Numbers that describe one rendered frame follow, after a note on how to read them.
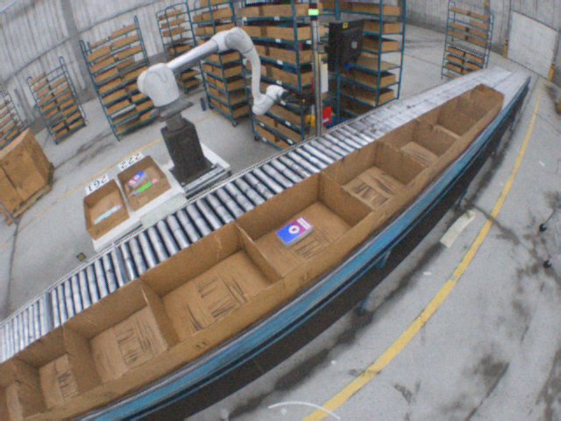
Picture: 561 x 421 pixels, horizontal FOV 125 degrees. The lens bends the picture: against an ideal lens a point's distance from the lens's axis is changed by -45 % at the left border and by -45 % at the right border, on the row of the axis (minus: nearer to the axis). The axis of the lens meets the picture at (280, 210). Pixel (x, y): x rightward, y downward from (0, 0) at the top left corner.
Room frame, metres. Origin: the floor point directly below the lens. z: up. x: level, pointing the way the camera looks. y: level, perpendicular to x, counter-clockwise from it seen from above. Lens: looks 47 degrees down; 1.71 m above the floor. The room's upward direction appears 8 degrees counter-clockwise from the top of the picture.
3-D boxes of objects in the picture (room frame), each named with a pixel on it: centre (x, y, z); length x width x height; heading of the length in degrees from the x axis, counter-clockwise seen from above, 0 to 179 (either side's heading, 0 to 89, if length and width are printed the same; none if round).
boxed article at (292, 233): (0.64, -0.04, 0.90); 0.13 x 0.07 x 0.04; 120
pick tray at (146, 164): (1.31, 0.87, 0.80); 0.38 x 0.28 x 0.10; 35
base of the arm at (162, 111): (1.39, 0.56, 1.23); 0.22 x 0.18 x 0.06; 131
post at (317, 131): (1.59, -0.34, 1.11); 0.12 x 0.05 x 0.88; 120
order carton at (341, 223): (0.59, -0.08, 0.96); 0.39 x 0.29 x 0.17; 120
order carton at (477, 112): (1.38, -1.43, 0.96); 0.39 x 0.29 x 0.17; 120
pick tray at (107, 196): (1.11, 1.12, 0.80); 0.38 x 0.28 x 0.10; 33
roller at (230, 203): (0.95, 0.21, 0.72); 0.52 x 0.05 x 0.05; 30
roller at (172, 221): (0.79, 0.50, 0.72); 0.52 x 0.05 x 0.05; 30
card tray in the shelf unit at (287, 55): (2.34, -0.33, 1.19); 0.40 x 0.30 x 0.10; 30
